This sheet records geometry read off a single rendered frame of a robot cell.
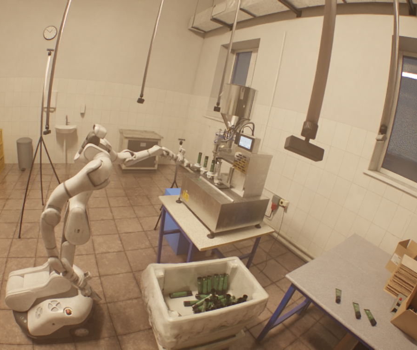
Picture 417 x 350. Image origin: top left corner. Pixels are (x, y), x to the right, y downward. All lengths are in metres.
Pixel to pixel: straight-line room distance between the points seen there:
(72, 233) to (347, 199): 2.57
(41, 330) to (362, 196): 3.08
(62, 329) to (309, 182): 2.91
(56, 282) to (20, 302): 0.36
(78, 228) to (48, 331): 0.82
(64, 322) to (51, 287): 0.24
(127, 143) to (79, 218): 3.33
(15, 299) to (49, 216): 0.85
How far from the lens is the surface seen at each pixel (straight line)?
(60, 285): 1.56
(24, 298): 1.69
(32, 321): 1.71
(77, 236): 1.30
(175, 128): 5.42
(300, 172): 2.96
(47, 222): 1.05
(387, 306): 1.73
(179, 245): 2.44
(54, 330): 1.70
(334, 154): 2.73
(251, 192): 1.67
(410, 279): 1.81
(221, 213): 1.48
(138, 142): 4.47
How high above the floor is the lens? 1.61
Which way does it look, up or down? 18 degrees down
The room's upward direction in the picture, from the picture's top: 12 degrees clockwise
